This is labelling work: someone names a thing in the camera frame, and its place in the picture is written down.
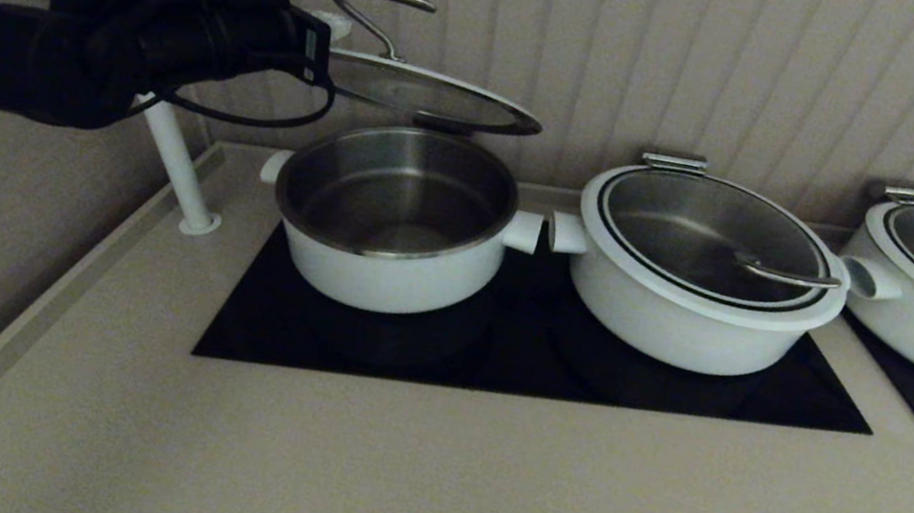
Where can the white round pole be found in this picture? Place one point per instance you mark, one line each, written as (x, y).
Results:
(175, 163)

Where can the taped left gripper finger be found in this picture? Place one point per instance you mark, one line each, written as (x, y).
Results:
(331, 22)

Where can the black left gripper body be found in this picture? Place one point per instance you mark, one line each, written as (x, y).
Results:
(252, 37)

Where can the glass lid with white rim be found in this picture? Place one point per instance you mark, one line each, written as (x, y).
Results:
(428, 94)
(684, 230)

